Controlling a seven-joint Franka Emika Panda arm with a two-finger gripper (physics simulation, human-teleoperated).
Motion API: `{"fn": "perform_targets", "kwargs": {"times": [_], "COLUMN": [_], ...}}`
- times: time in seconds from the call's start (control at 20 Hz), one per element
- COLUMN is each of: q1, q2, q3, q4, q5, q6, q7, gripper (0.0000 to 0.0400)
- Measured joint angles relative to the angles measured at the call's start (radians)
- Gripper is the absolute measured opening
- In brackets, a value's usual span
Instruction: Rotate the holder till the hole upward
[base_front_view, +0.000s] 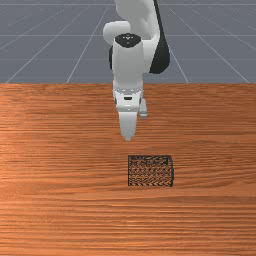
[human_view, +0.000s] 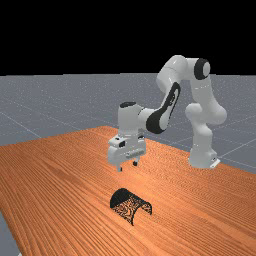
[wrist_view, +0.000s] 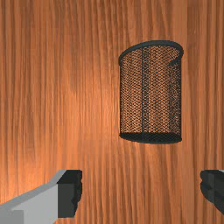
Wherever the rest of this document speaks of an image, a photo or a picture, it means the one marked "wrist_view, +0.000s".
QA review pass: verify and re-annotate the dark mesh basket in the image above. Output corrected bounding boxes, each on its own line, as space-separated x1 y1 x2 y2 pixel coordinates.
117 39 185 144

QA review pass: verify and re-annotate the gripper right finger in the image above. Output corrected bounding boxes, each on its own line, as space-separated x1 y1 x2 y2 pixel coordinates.
199 169 224 216

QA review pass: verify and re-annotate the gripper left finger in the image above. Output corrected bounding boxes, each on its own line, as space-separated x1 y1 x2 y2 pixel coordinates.
0 169 83 224

